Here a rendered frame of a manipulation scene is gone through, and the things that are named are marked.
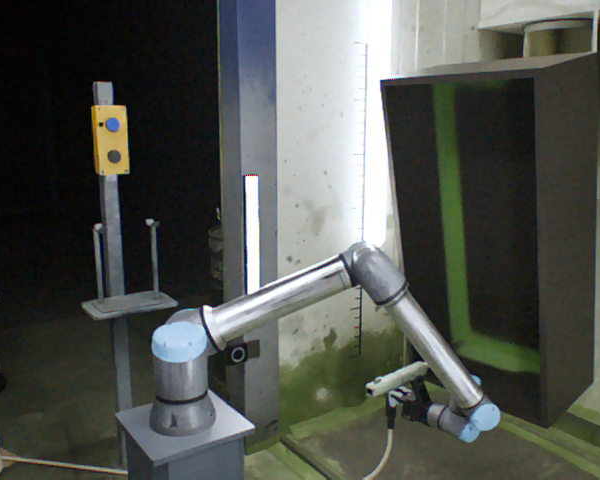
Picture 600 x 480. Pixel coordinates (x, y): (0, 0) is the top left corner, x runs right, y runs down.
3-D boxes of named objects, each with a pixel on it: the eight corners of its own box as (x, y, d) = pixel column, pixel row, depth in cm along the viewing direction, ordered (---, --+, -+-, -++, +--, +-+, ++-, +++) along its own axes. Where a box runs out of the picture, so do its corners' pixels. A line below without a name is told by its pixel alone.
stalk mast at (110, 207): (132, 460, 264) (107, 83, 230) (136, 466, 259) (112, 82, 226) (119, 464, 260) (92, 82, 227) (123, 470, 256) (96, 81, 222)
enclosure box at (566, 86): (459, 339, 265) (439, 64, 226) (593, 382, 221) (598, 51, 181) (409, 374, 245) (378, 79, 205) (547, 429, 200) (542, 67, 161)
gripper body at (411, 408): (399, 416, 214) (426, 429, 206) (400, 395, 212) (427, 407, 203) (412, 409, 219) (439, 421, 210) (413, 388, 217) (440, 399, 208)
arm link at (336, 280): (148, 337, 174) (381, 237, 174) (157, 318, 191) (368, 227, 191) (171, 380, 177) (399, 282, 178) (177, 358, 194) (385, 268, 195)
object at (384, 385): (373, 441, 214) (374, 384, 209) (364, 436, 218) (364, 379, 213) (452, 398, 245) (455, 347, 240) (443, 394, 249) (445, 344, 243)
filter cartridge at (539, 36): (585, 185, 320) (599, 25, 301) (584, 193, 288) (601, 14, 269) (515, 182, 335) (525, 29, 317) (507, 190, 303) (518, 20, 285)
